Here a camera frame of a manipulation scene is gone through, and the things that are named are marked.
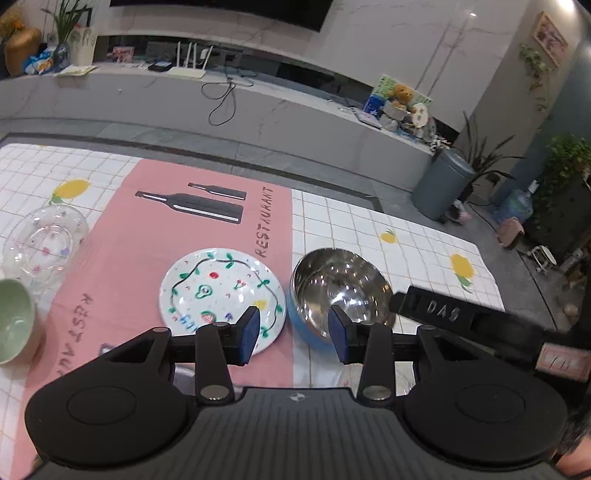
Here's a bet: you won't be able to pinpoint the framed wall picture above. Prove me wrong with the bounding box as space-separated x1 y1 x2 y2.
533 11 570 68

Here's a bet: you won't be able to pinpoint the pink stool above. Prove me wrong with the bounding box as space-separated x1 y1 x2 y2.
498 218 526 250

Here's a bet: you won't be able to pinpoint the green ceramic bowl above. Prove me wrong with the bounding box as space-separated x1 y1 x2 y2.
0 278 47 365

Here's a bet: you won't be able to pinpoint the grey trash bin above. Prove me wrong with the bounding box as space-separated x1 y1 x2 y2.
412 148 476 222

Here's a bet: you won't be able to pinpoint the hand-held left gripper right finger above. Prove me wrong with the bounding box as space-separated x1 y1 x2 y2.
327 305 497 402

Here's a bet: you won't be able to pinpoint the hanging green vine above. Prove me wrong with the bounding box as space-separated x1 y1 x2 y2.
519 44 553 116

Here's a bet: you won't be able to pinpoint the white router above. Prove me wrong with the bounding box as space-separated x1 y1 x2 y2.
166 41 215 77

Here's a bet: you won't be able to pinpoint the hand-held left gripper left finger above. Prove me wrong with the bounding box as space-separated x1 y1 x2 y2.
99 305 262 403

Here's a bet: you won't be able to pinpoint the white painted ceramic plate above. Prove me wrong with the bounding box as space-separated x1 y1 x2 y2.
159 248 288 357

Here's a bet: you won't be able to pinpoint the clear glass plate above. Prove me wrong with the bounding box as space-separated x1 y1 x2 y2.
2 205 89 280

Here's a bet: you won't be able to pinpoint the black television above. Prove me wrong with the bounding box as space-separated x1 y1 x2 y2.
109 0 335 33

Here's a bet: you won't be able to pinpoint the long-leaf potted plant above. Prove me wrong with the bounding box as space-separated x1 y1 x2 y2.
459 111 525 197

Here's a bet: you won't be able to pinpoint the dried yellow flowers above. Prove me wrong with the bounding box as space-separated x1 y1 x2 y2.
0 9 28 42

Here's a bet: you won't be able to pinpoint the black cable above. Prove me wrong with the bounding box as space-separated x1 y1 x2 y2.
201 65 254 126

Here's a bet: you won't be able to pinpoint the grey marble media cabinet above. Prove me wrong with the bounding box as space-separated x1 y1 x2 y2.
0 34 435 190

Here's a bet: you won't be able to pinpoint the blue snack packet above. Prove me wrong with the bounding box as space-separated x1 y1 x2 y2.
25 50 57 75

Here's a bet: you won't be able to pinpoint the large leafy green plant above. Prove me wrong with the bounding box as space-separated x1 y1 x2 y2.
545 134 591 222

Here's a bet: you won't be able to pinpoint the green plant in white vase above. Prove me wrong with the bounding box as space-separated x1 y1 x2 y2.
41 0 98 66

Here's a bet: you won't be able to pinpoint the blue steel bowl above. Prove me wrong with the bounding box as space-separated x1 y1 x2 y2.
286 248 395 354

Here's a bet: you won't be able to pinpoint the brown round vase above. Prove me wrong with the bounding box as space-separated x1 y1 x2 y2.
4 27 43 77

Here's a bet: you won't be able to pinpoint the white stool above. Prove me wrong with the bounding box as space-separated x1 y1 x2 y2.
529 244 559 276

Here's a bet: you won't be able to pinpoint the blue water jug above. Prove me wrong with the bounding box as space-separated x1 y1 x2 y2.
501 180 541 225

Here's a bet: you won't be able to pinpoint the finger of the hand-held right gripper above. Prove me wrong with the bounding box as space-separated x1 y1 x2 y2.
390 286 546 364

